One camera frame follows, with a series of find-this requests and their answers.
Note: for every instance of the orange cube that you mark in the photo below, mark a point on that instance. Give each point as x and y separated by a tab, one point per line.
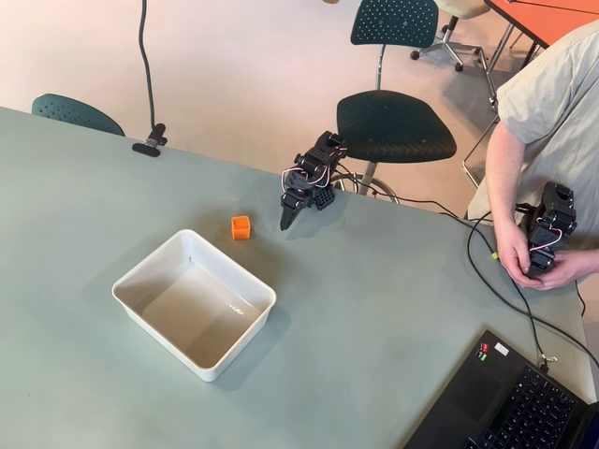
241	228

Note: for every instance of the black leader arm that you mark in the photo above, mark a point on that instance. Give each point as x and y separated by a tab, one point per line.
552	220

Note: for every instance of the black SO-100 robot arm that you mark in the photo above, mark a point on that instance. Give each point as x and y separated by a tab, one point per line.
324	154

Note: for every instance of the person's right forearm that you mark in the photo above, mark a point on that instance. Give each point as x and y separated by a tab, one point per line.
503	187

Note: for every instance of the person's left forearm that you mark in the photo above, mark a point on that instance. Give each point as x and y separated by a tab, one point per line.
589	264

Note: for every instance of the white plastic bin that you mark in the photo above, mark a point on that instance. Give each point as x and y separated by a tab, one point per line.
201	308

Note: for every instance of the person's right hand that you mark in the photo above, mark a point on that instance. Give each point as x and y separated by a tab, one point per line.
512	252

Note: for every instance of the person's left hand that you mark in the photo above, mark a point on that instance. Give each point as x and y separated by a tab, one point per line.
566	273

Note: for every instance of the green perforated chair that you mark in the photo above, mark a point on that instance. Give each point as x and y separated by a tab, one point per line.
70	112
393	126

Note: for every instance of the black gooseneck clamp holder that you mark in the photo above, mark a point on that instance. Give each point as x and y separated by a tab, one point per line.
149	93

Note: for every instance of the tan round object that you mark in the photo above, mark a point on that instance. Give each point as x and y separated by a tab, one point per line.
332	2

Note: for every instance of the beige wheeled office chair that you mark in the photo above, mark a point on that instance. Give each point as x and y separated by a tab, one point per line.
461	7

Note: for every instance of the black laptop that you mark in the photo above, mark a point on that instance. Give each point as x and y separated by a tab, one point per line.
491	397

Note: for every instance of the person's torso in grey t-shirt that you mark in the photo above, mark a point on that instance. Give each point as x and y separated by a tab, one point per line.
561	117

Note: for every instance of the orange table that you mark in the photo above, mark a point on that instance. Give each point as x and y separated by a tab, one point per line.
561	18

